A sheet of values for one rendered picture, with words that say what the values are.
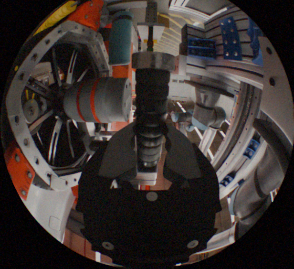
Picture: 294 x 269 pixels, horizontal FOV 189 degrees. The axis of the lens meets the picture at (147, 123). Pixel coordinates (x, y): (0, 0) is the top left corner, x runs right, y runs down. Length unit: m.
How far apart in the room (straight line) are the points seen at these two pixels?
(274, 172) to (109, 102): 0.41
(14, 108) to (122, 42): 0.36
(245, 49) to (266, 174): 0.29
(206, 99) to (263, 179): 0.43
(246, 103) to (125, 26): 0.54
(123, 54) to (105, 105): 0.21
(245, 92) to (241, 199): 0.36
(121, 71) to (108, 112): 0.48
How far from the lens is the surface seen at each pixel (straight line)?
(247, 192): 0.31
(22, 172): 0.22
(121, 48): 0.38
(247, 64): 0.30
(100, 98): 0.25
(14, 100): 0.20
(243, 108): 0.45
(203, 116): 0.55
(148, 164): 0.15
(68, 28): 0.31
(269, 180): 0.27
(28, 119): 0.75
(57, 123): 0.39
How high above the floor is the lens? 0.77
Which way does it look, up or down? 30 degrees up
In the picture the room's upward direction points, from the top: 178 degrees counter-clockwise
